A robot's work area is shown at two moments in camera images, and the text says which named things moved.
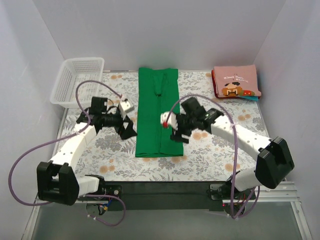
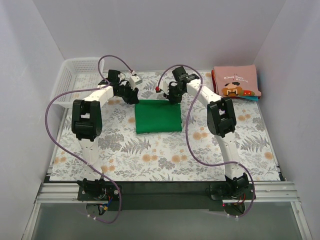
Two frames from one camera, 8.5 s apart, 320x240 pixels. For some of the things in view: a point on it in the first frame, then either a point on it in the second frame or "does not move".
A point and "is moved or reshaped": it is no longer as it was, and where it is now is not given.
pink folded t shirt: [240, 80] does not move
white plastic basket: [73, 72] does not move
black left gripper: [122, 125] → [130, 96]
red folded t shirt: [214, 85] does not move
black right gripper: [178, 128] → [173, 95]
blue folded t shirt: [250, 98] does not move
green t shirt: [158, 92] is moved or reshaped
